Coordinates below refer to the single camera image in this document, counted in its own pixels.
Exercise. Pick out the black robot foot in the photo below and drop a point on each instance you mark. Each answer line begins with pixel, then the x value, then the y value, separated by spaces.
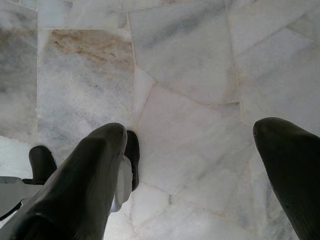
pixel 132 155
pixel 41 162

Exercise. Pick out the black left robot foot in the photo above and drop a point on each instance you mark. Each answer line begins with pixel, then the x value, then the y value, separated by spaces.
pixel 41 162

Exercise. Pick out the black right robot foot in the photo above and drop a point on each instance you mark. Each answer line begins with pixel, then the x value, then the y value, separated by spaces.
pixel 132 155

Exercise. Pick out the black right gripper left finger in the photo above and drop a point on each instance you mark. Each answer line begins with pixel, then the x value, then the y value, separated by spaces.
pixel 75 190

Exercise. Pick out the grey left robot leg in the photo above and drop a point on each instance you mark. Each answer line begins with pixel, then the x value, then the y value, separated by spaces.
pixel 15 197

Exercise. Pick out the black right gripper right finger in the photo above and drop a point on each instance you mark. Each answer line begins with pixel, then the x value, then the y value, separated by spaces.
pixel 295 175

